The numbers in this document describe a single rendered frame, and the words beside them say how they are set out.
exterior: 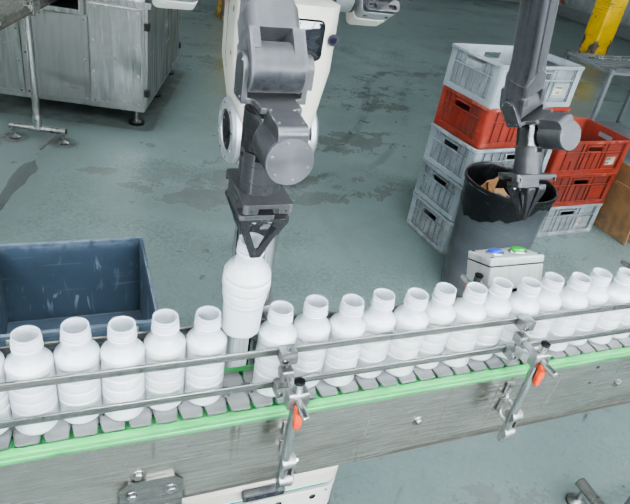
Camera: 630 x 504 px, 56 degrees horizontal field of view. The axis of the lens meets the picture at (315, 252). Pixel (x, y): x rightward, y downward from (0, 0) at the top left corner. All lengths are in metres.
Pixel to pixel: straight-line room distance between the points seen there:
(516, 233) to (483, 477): 1.17
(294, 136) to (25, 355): 0.45
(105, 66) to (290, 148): 3.92
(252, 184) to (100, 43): 3.80
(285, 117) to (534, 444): 2.09
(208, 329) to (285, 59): 0.40
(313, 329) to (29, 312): 0.82
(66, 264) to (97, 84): 3.20
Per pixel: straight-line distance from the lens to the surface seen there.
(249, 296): 0.83
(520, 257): 1.30
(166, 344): 0.87
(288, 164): 0.66
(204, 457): 1.01
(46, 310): 1.55
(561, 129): 1.23
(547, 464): 2.53
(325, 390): 1.02
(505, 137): 3.37
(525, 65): 1.21
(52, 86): 4.70
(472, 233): 2.98
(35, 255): 1.46
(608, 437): 2.79
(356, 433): 1.10
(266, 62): 0.69
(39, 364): 0.87
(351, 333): 0.95
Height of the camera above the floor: 1.71
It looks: 32 degrees down
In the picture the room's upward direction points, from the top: 10 degrees clockwise
